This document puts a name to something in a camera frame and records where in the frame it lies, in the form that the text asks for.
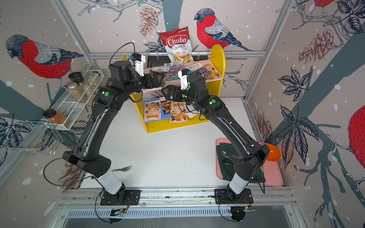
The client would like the yellow wooden shelf unit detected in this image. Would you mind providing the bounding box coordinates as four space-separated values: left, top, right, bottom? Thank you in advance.
120 44 226 134

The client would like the black lid spice jar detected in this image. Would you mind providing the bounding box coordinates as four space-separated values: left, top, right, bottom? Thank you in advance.
68 72 93 96

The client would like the beige spice jar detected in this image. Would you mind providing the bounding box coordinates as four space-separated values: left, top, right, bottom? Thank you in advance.
67 82 87 103

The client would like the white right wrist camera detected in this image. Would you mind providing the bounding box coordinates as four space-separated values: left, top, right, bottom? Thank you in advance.
178 68 191 90

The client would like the blue flower seed bag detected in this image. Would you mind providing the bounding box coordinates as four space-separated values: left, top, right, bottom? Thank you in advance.
185 62 203 73

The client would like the red Chuba chips bag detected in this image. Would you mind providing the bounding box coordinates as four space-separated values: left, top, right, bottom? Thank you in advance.
160 27 194 63

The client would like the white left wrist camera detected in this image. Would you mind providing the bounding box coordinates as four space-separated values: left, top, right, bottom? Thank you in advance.
131 53 146 77

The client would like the colourful handled spoon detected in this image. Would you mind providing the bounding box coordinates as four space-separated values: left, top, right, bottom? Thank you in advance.
221 151 241 160

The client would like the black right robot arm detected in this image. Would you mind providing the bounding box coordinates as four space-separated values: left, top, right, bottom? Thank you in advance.
162 74 270 202

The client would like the white wire spice rack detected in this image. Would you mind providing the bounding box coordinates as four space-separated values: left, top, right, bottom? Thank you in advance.
41 69 106 131

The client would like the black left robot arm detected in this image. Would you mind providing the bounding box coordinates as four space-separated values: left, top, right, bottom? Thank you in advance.
62 61 163 198

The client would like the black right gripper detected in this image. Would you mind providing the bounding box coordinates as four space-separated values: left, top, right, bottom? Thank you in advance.
160 86 199 108

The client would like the pink handled fork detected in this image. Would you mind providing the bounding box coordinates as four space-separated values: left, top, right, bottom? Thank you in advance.
112 165 132 172

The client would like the shop picture seed bag top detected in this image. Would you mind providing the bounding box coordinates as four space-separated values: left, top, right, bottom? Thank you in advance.
198 63 222 82

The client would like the white text seed bag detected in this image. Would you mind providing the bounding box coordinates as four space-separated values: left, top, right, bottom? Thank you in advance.
186 105 200 119

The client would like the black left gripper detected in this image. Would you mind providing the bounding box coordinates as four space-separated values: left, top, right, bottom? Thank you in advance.
124 71 165 97

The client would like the marigold seed bag lower left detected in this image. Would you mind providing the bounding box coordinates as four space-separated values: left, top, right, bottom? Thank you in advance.
160 97 172 115

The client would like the pink tray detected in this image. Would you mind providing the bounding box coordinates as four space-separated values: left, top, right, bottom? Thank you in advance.
215 138 284 187

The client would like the dark green cloth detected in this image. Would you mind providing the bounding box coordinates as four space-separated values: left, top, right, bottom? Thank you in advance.
217 142 266 183

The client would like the purple flower seed bag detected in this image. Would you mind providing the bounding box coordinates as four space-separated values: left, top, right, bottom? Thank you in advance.
164 61 184 81

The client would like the small metal spoon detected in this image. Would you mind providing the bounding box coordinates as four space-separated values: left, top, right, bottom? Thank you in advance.
222 159 232 166

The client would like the large shop seed bag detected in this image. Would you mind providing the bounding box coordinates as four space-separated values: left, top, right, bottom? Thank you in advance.
144 100 161 122

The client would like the orange bowl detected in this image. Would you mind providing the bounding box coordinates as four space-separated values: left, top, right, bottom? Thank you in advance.
265 143 281 162

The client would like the orange spice jar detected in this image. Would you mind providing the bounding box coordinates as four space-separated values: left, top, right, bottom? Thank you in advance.
43 109 66 124

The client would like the pink shop seed bag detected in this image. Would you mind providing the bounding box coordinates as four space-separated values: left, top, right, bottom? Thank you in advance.
170 102 188 123

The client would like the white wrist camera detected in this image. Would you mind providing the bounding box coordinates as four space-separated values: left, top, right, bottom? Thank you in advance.
178 68 191 90
131 53 146 77

